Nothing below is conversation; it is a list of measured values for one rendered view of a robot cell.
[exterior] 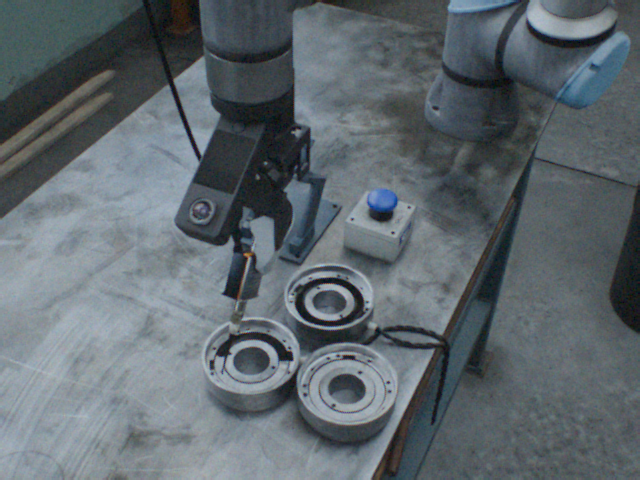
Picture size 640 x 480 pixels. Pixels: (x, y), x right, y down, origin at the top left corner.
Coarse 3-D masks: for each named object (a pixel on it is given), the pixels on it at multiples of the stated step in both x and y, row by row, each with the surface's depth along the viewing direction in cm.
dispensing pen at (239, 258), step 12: (252, 240) 79; (240, 252) 78; (252, 252) 79; (240, 264) 78; (228, 276) 78; (240, 276) 78; (228, 288) 78; (240, 288) 78; (240, 312) 80; (240, 324) 80; (228, 336) 81; (228, 348) 81
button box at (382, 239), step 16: (368, 192) 102; (368, 208) 100; (400, 208) 100; (352, 224) 98; (368, 224) 98; (384, 224) 98; (400, 224) 98; (352, 240) 100; (368, 240) 98; (384, 240) 97; (400, 240) 98; (384, 256) 99
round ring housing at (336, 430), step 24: (312, 360) 83; (336, 360) 84; (360, 360) 84; (384, 360) 82; (336, 384) 83; (360, 384) 82; (384, 384) 82; (312, 408) 77; (336, 408) 79; (360, 408) 79; (384, 408) 79; (336, 432) 77; (360, 432) 77
